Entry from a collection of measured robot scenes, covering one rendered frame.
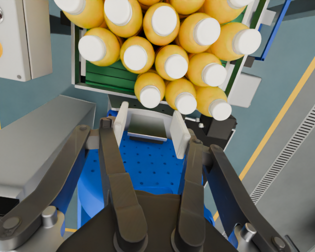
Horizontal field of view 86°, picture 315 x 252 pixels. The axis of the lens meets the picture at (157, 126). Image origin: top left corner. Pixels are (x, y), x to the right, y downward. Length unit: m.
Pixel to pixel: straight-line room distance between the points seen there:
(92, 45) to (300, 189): 2.72
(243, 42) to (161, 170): 0.29
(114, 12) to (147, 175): 0.29
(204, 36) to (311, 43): 1.63
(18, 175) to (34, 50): 0.55
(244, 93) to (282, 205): 2.35
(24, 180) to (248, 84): 0.88
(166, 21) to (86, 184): 0.30
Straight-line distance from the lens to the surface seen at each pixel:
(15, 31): 0.38
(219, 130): 0.51
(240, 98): 0.66
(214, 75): 0.33
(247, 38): 0.35
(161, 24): 0.31
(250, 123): 1.85
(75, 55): 0.48
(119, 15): 0.31
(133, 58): 0.31
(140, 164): 0.39
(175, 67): 0.31
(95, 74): 0.54
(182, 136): 0.17
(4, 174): 0.87
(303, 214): 3.23
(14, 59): 0.39
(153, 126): 0.47
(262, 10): 0.51
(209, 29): 0.32
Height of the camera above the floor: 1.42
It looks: 64 degrees down
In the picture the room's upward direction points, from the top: 174 degrees clockwise
